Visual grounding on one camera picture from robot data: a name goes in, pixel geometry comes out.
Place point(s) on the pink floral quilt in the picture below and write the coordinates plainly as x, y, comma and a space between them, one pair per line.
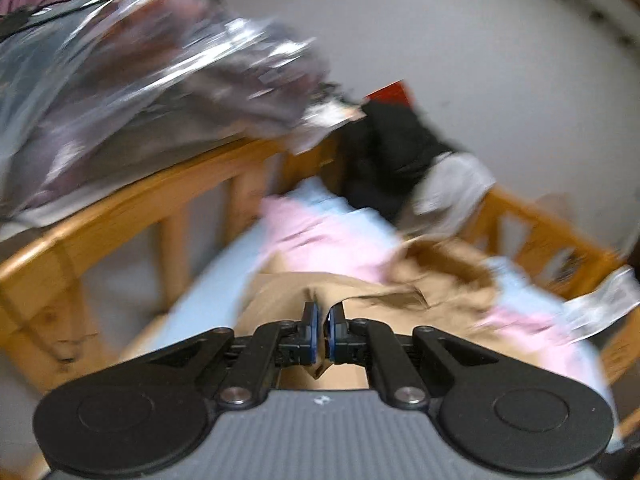
320, 235

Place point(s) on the crumpled clear plastic bag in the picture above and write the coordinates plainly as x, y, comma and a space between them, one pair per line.
605, 300

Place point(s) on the clear plastic wrapped bundle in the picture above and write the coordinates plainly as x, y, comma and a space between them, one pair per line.
150, 85

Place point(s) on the black garment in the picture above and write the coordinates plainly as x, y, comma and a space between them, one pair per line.
390, 160

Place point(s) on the wooden bed frame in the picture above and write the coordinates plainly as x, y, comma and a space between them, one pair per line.
75, 240

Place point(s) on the grey towel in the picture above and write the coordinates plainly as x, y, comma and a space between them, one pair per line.
450, 190

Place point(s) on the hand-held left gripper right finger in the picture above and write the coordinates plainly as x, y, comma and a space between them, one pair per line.
330, 332

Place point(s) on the red box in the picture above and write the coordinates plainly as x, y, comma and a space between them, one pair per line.
390, 92

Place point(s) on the tan garment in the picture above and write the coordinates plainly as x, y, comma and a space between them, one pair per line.
380, 295

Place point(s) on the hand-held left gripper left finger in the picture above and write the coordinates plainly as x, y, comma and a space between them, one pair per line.
311, 331

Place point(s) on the light blue bed sheet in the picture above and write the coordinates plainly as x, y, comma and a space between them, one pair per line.
210, 290

